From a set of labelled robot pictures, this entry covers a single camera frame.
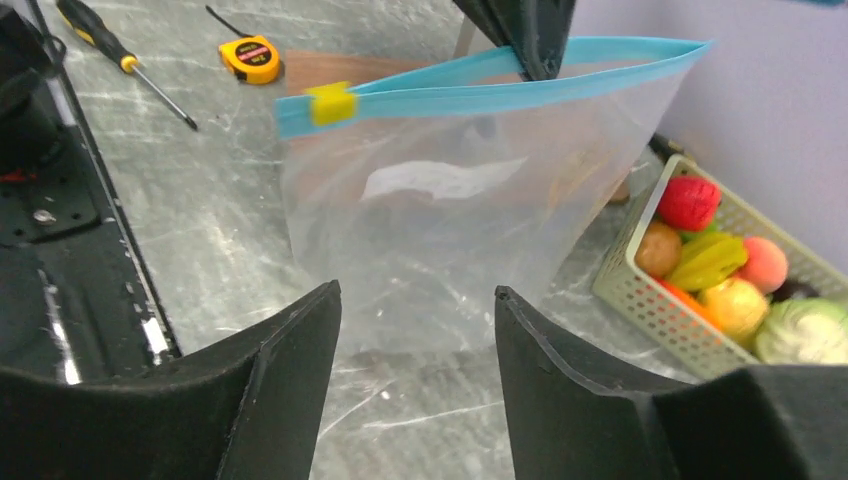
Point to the black yellow screwdriver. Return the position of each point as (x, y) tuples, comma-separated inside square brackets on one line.
[(89, 26)]

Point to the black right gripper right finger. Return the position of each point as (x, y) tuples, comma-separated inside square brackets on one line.
[(575, 411)]

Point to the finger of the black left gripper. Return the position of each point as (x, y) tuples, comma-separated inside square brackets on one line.
[(536, 30)]

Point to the clear zip top bag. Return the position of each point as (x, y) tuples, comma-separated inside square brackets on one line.
[(422, 192)]

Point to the orange toy carrot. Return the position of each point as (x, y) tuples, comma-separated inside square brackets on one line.
[(700, 314)]

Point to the yellow toy apple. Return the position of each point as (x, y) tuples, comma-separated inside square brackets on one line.
[(737, 309)]

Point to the red toy strawberry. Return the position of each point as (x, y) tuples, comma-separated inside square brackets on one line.
[(689, 203)]

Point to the pink toy peach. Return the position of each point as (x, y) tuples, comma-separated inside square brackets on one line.
[(767, 265)]

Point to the brown toy potato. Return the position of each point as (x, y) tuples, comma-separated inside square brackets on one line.
[(659, 251)]

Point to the yellow-green toy starfruit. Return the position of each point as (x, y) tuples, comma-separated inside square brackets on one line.
[(708, 260)]

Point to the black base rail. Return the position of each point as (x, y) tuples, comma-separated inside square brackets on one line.
[(77, 301)]

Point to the wooden board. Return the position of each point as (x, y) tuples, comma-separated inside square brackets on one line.
[(305, 69)]

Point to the pale green plastic basket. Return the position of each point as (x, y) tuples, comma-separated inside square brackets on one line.
[(644, 302)]

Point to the green toy cabbage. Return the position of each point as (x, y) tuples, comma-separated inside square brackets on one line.
[(803, 331)]

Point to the yellow tape measure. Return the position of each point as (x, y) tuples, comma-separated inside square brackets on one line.
[(251, 59)]

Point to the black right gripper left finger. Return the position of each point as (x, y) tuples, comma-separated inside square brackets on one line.
[(246, 407)]

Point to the dark toy mangosteen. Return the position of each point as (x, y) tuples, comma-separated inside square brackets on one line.
[(793, 289)]

